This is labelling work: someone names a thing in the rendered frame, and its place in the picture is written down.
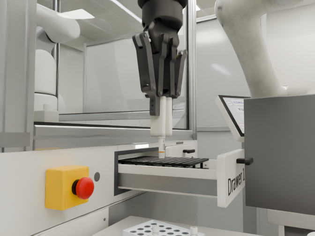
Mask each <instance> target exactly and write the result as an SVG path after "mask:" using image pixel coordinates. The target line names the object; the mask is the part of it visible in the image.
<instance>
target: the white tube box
mask: <svg viewBox="0 0 315 236"><path fill-rule="evenodd" d="M153 225H158V226H159V235H153V233H152V226H153ZM122 236H191V234H190V230H189V229H185V228H182V227H178V226H175V225H171V224H168V223H164V222H161V221H156V220H150V221H147V222H144V223H141V224H139V225H136V226H133V227H130V228H127V229H125V230H123V231H122ZM197 236H205V234H204V233H200V232H197Z"/></svg>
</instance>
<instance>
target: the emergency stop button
mask: <svg viewBox="0 0 315 236"><path fill-rule="evenodd" d="M93 191H94V183H93V181H92V179H91V178H90V177H83V178H81V179H80V180H79V181H78V183H77V185H76V194H77V196H78V198H80V199H88V198H89V197H90V196H91V195H92V193H93Z"/></svg>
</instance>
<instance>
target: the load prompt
mask: <svg viewBox="0 0 315 236"><path fill-rule="evenodd" d="M231 101H232V103H233V105H240V106H244V100H240V99H231Z"/></svg>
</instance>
